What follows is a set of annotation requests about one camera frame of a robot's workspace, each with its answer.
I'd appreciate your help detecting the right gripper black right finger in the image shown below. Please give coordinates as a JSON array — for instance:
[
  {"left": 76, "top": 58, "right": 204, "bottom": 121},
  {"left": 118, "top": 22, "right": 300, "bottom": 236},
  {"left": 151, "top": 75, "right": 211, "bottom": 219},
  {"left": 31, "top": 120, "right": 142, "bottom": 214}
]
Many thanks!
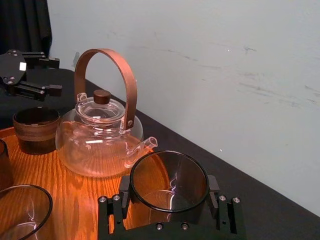
[{"left": 206, "top": 174, "right": 242, "bottom": 235}]

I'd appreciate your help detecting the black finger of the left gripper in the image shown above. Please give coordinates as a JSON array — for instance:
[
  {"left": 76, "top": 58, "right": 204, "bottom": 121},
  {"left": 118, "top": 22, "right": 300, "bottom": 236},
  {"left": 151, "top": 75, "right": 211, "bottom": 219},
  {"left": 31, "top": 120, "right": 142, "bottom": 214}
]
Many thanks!
[
  {"left": 5, "top": 80, "right": 63, "bottom": 102},
  {"left": 20, "top": 51, "right": 61, "bottom": 69}
]

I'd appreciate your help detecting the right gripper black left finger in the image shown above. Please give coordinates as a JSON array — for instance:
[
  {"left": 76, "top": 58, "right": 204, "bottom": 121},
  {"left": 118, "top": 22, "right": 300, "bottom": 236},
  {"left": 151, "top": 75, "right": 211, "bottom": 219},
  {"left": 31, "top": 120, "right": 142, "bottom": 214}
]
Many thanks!
[{"left": 97, "top": 175, "right": 131, "bottom": 234}]

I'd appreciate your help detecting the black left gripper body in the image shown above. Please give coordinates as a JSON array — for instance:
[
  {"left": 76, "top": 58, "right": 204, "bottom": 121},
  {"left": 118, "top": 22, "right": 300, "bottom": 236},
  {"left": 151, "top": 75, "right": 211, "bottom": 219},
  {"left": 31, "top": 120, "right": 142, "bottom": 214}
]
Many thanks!
[{"left": 0, "top": 49, "right": 27, "bottom": 87}]

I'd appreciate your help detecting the smoked drinking glass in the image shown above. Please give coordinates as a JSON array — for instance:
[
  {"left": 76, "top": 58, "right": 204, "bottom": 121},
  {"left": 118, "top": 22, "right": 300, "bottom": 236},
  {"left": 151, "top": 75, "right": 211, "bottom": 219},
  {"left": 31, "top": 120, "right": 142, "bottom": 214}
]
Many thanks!
[
  {"left": 129, "top": 150, "right": 210, "bottom": 230},
  {"left": 0, "top": 138, "right": 15, "bottom": 191},
  {"left": 0, "top": 184, "right": 54, "bottom": 240}
]

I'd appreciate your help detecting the orange wooden tray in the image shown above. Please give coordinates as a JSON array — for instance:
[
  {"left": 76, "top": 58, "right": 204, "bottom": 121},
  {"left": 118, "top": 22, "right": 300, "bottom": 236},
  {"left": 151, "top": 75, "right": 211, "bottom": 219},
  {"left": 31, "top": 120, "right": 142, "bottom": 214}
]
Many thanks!
[{"left": 0, "top": 126, "right": 174, "bottom": 240}]

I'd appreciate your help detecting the black table cloth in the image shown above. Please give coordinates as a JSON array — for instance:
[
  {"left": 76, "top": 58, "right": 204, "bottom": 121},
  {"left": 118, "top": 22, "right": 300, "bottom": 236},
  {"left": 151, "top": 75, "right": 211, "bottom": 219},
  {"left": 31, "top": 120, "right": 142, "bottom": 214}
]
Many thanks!
[{"left": 0, "top": 67, "right": 320, "bottom": 240}]

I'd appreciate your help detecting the black curtain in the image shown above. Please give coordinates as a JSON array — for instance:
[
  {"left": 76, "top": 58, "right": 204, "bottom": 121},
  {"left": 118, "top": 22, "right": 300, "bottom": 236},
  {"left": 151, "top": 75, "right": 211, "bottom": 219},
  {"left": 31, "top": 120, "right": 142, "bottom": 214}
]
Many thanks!
[{"left": 0, "top": 0, "right": 53, "bottom": 57}]

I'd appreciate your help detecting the brown ceramic cup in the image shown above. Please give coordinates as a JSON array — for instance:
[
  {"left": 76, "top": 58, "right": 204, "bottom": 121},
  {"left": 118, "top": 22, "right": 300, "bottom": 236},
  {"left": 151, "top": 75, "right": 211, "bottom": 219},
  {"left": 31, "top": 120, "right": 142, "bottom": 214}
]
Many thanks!
[{"left": 12, "top": 106, "right": 62, "bottom": 156}]

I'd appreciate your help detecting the glass teapot lid wooden knob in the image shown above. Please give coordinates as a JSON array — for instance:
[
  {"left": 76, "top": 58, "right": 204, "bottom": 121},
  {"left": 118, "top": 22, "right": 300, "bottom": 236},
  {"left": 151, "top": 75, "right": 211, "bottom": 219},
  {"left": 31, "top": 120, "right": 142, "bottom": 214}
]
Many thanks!
[{"left": 74, "top": 89, "right": 126, "bottom": 125}]

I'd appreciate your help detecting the clear glass teapot brown handle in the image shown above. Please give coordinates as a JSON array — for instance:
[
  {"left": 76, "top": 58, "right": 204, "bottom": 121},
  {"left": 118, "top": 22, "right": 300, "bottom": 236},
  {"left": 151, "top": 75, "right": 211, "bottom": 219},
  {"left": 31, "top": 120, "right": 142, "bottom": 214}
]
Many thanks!
[{"left": 54, "top": 48, "right": 159, "bottom": 179}]

